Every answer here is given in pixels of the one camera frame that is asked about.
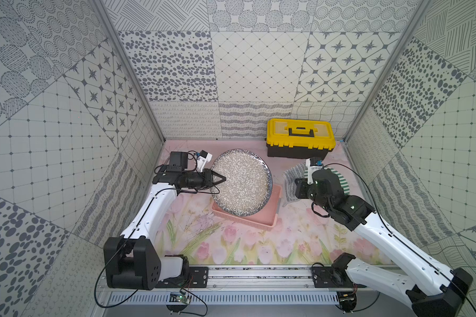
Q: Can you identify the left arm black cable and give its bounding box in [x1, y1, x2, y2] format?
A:
[94, 174, 219, 309]

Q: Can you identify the green striped plate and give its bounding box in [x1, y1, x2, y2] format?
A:
[299, 163, 350, 195]

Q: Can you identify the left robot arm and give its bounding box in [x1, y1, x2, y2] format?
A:
[103, 151, 226, 291]

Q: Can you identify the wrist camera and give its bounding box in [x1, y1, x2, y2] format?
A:
[304, 157, 323, 185]
[196, 151, 212, 172]

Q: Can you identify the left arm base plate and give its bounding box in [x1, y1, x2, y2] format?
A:
[156, 266, 209, 289]

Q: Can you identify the grey knitted cloth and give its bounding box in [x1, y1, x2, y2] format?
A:
[282, 163, 307, 207]

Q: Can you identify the aluminium mounting rail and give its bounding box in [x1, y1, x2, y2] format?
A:
[94, 264, 425, 294]

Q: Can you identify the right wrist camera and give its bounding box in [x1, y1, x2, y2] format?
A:
[304, 157, 323, 185]

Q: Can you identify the yellow black toolbox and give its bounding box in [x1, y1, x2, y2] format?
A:
[266, 118, 337, 159]

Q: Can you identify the speckled grey plate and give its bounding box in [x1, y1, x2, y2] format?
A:
[211, 149, 273, 217]

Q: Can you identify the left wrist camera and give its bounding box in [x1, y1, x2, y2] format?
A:
[196, 151, 212, 172]

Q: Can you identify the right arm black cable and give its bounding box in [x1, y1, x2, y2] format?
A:
[321, 162, 476, 317]

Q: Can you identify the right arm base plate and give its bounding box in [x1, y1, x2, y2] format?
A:
[310, 265, 366, 289]

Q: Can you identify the pink plastic dish rack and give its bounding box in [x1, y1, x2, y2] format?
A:
[211, 184, 282, 231]

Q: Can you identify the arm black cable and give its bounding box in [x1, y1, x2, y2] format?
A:
[321, 162, 476, 317]
[94, 174, 219, 309]

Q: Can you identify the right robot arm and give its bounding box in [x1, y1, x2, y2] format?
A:
[295, 166, 473, 316]

